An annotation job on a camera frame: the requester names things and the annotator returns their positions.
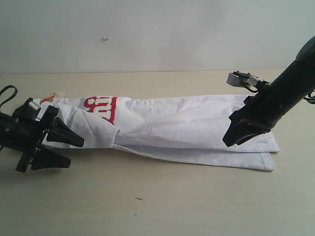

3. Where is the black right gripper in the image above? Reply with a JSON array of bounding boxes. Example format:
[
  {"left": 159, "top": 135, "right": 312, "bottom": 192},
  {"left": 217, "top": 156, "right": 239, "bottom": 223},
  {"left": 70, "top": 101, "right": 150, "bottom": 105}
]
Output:
[{"left": 222, "top": 94, "right": 285, "bottom": 147}]

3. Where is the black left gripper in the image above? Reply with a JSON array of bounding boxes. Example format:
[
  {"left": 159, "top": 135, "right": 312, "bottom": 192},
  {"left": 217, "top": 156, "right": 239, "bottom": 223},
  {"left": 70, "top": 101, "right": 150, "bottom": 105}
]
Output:
[{"left": 14, "top": 98, "right": 84, "bottom": 172}]

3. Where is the white t-shirt red lettering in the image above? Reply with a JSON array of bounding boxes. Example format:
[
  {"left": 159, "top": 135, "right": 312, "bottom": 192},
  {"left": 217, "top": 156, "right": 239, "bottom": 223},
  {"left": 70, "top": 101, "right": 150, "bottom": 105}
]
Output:
[{"left": 36, "top": 95, "right": 280, "bottom": 171}]

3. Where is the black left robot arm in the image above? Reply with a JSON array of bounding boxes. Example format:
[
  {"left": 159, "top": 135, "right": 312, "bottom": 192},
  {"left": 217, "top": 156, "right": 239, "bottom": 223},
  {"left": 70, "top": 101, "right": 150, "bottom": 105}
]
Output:
[{"left": 0, "top": 98, "right": 84, "bottom": 173}]

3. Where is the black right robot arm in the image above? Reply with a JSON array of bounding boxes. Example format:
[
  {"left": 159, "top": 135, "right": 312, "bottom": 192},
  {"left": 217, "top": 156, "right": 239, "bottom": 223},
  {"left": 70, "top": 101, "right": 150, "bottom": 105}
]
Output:
[{"left": 222, "top": 38, "right": 315, "bottom": 147}]

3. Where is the orange neck tag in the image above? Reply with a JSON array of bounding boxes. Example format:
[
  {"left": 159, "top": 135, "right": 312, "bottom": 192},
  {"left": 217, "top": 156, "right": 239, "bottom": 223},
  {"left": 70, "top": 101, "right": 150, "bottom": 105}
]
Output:
[{"left": 40, "top": 91, "right": 65, "bottom": 104}]

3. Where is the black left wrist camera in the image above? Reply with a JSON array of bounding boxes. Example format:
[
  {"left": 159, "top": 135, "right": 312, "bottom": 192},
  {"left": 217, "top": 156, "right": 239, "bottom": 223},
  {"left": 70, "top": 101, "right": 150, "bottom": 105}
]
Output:
[{"left": 24, "top": 101, "right": 41, "bottom": 120}]

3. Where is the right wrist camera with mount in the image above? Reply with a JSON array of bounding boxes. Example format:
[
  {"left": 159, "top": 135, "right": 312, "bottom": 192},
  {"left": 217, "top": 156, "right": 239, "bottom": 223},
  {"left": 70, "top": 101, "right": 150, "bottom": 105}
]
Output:
[{"left": 226, "top": 71, "right": 270, "bottom": 93}]

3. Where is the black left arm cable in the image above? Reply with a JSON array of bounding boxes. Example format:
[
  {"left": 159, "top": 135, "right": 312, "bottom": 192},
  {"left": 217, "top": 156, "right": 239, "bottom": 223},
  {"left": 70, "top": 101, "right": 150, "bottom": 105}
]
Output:
[{"left": 0, "top": 85, "right": 18, "bottom": 110}]

